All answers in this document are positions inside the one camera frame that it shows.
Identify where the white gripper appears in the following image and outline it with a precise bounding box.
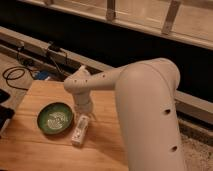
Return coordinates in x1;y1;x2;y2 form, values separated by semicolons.
73;93;97;121

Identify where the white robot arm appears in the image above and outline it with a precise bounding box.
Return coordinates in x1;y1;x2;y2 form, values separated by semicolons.
64;58;187;171

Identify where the white plastic bottle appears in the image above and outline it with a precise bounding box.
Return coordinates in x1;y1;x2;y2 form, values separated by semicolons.
71;115;90;146

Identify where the green ceramic bowl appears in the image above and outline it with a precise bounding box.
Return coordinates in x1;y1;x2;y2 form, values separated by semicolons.
37;102;74;135

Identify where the blue object on floor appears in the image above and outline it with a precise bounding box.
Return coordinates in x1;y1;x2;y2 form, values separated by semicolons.
34;71;49;80

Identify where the black device at left edge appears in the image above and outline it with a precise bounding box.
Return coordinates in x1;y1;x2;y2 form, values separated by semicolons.
0;89;15;136

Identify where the black coiled cable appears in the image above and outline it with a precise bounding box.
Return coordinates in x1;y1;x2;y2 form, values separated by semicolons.
2;65;34;91

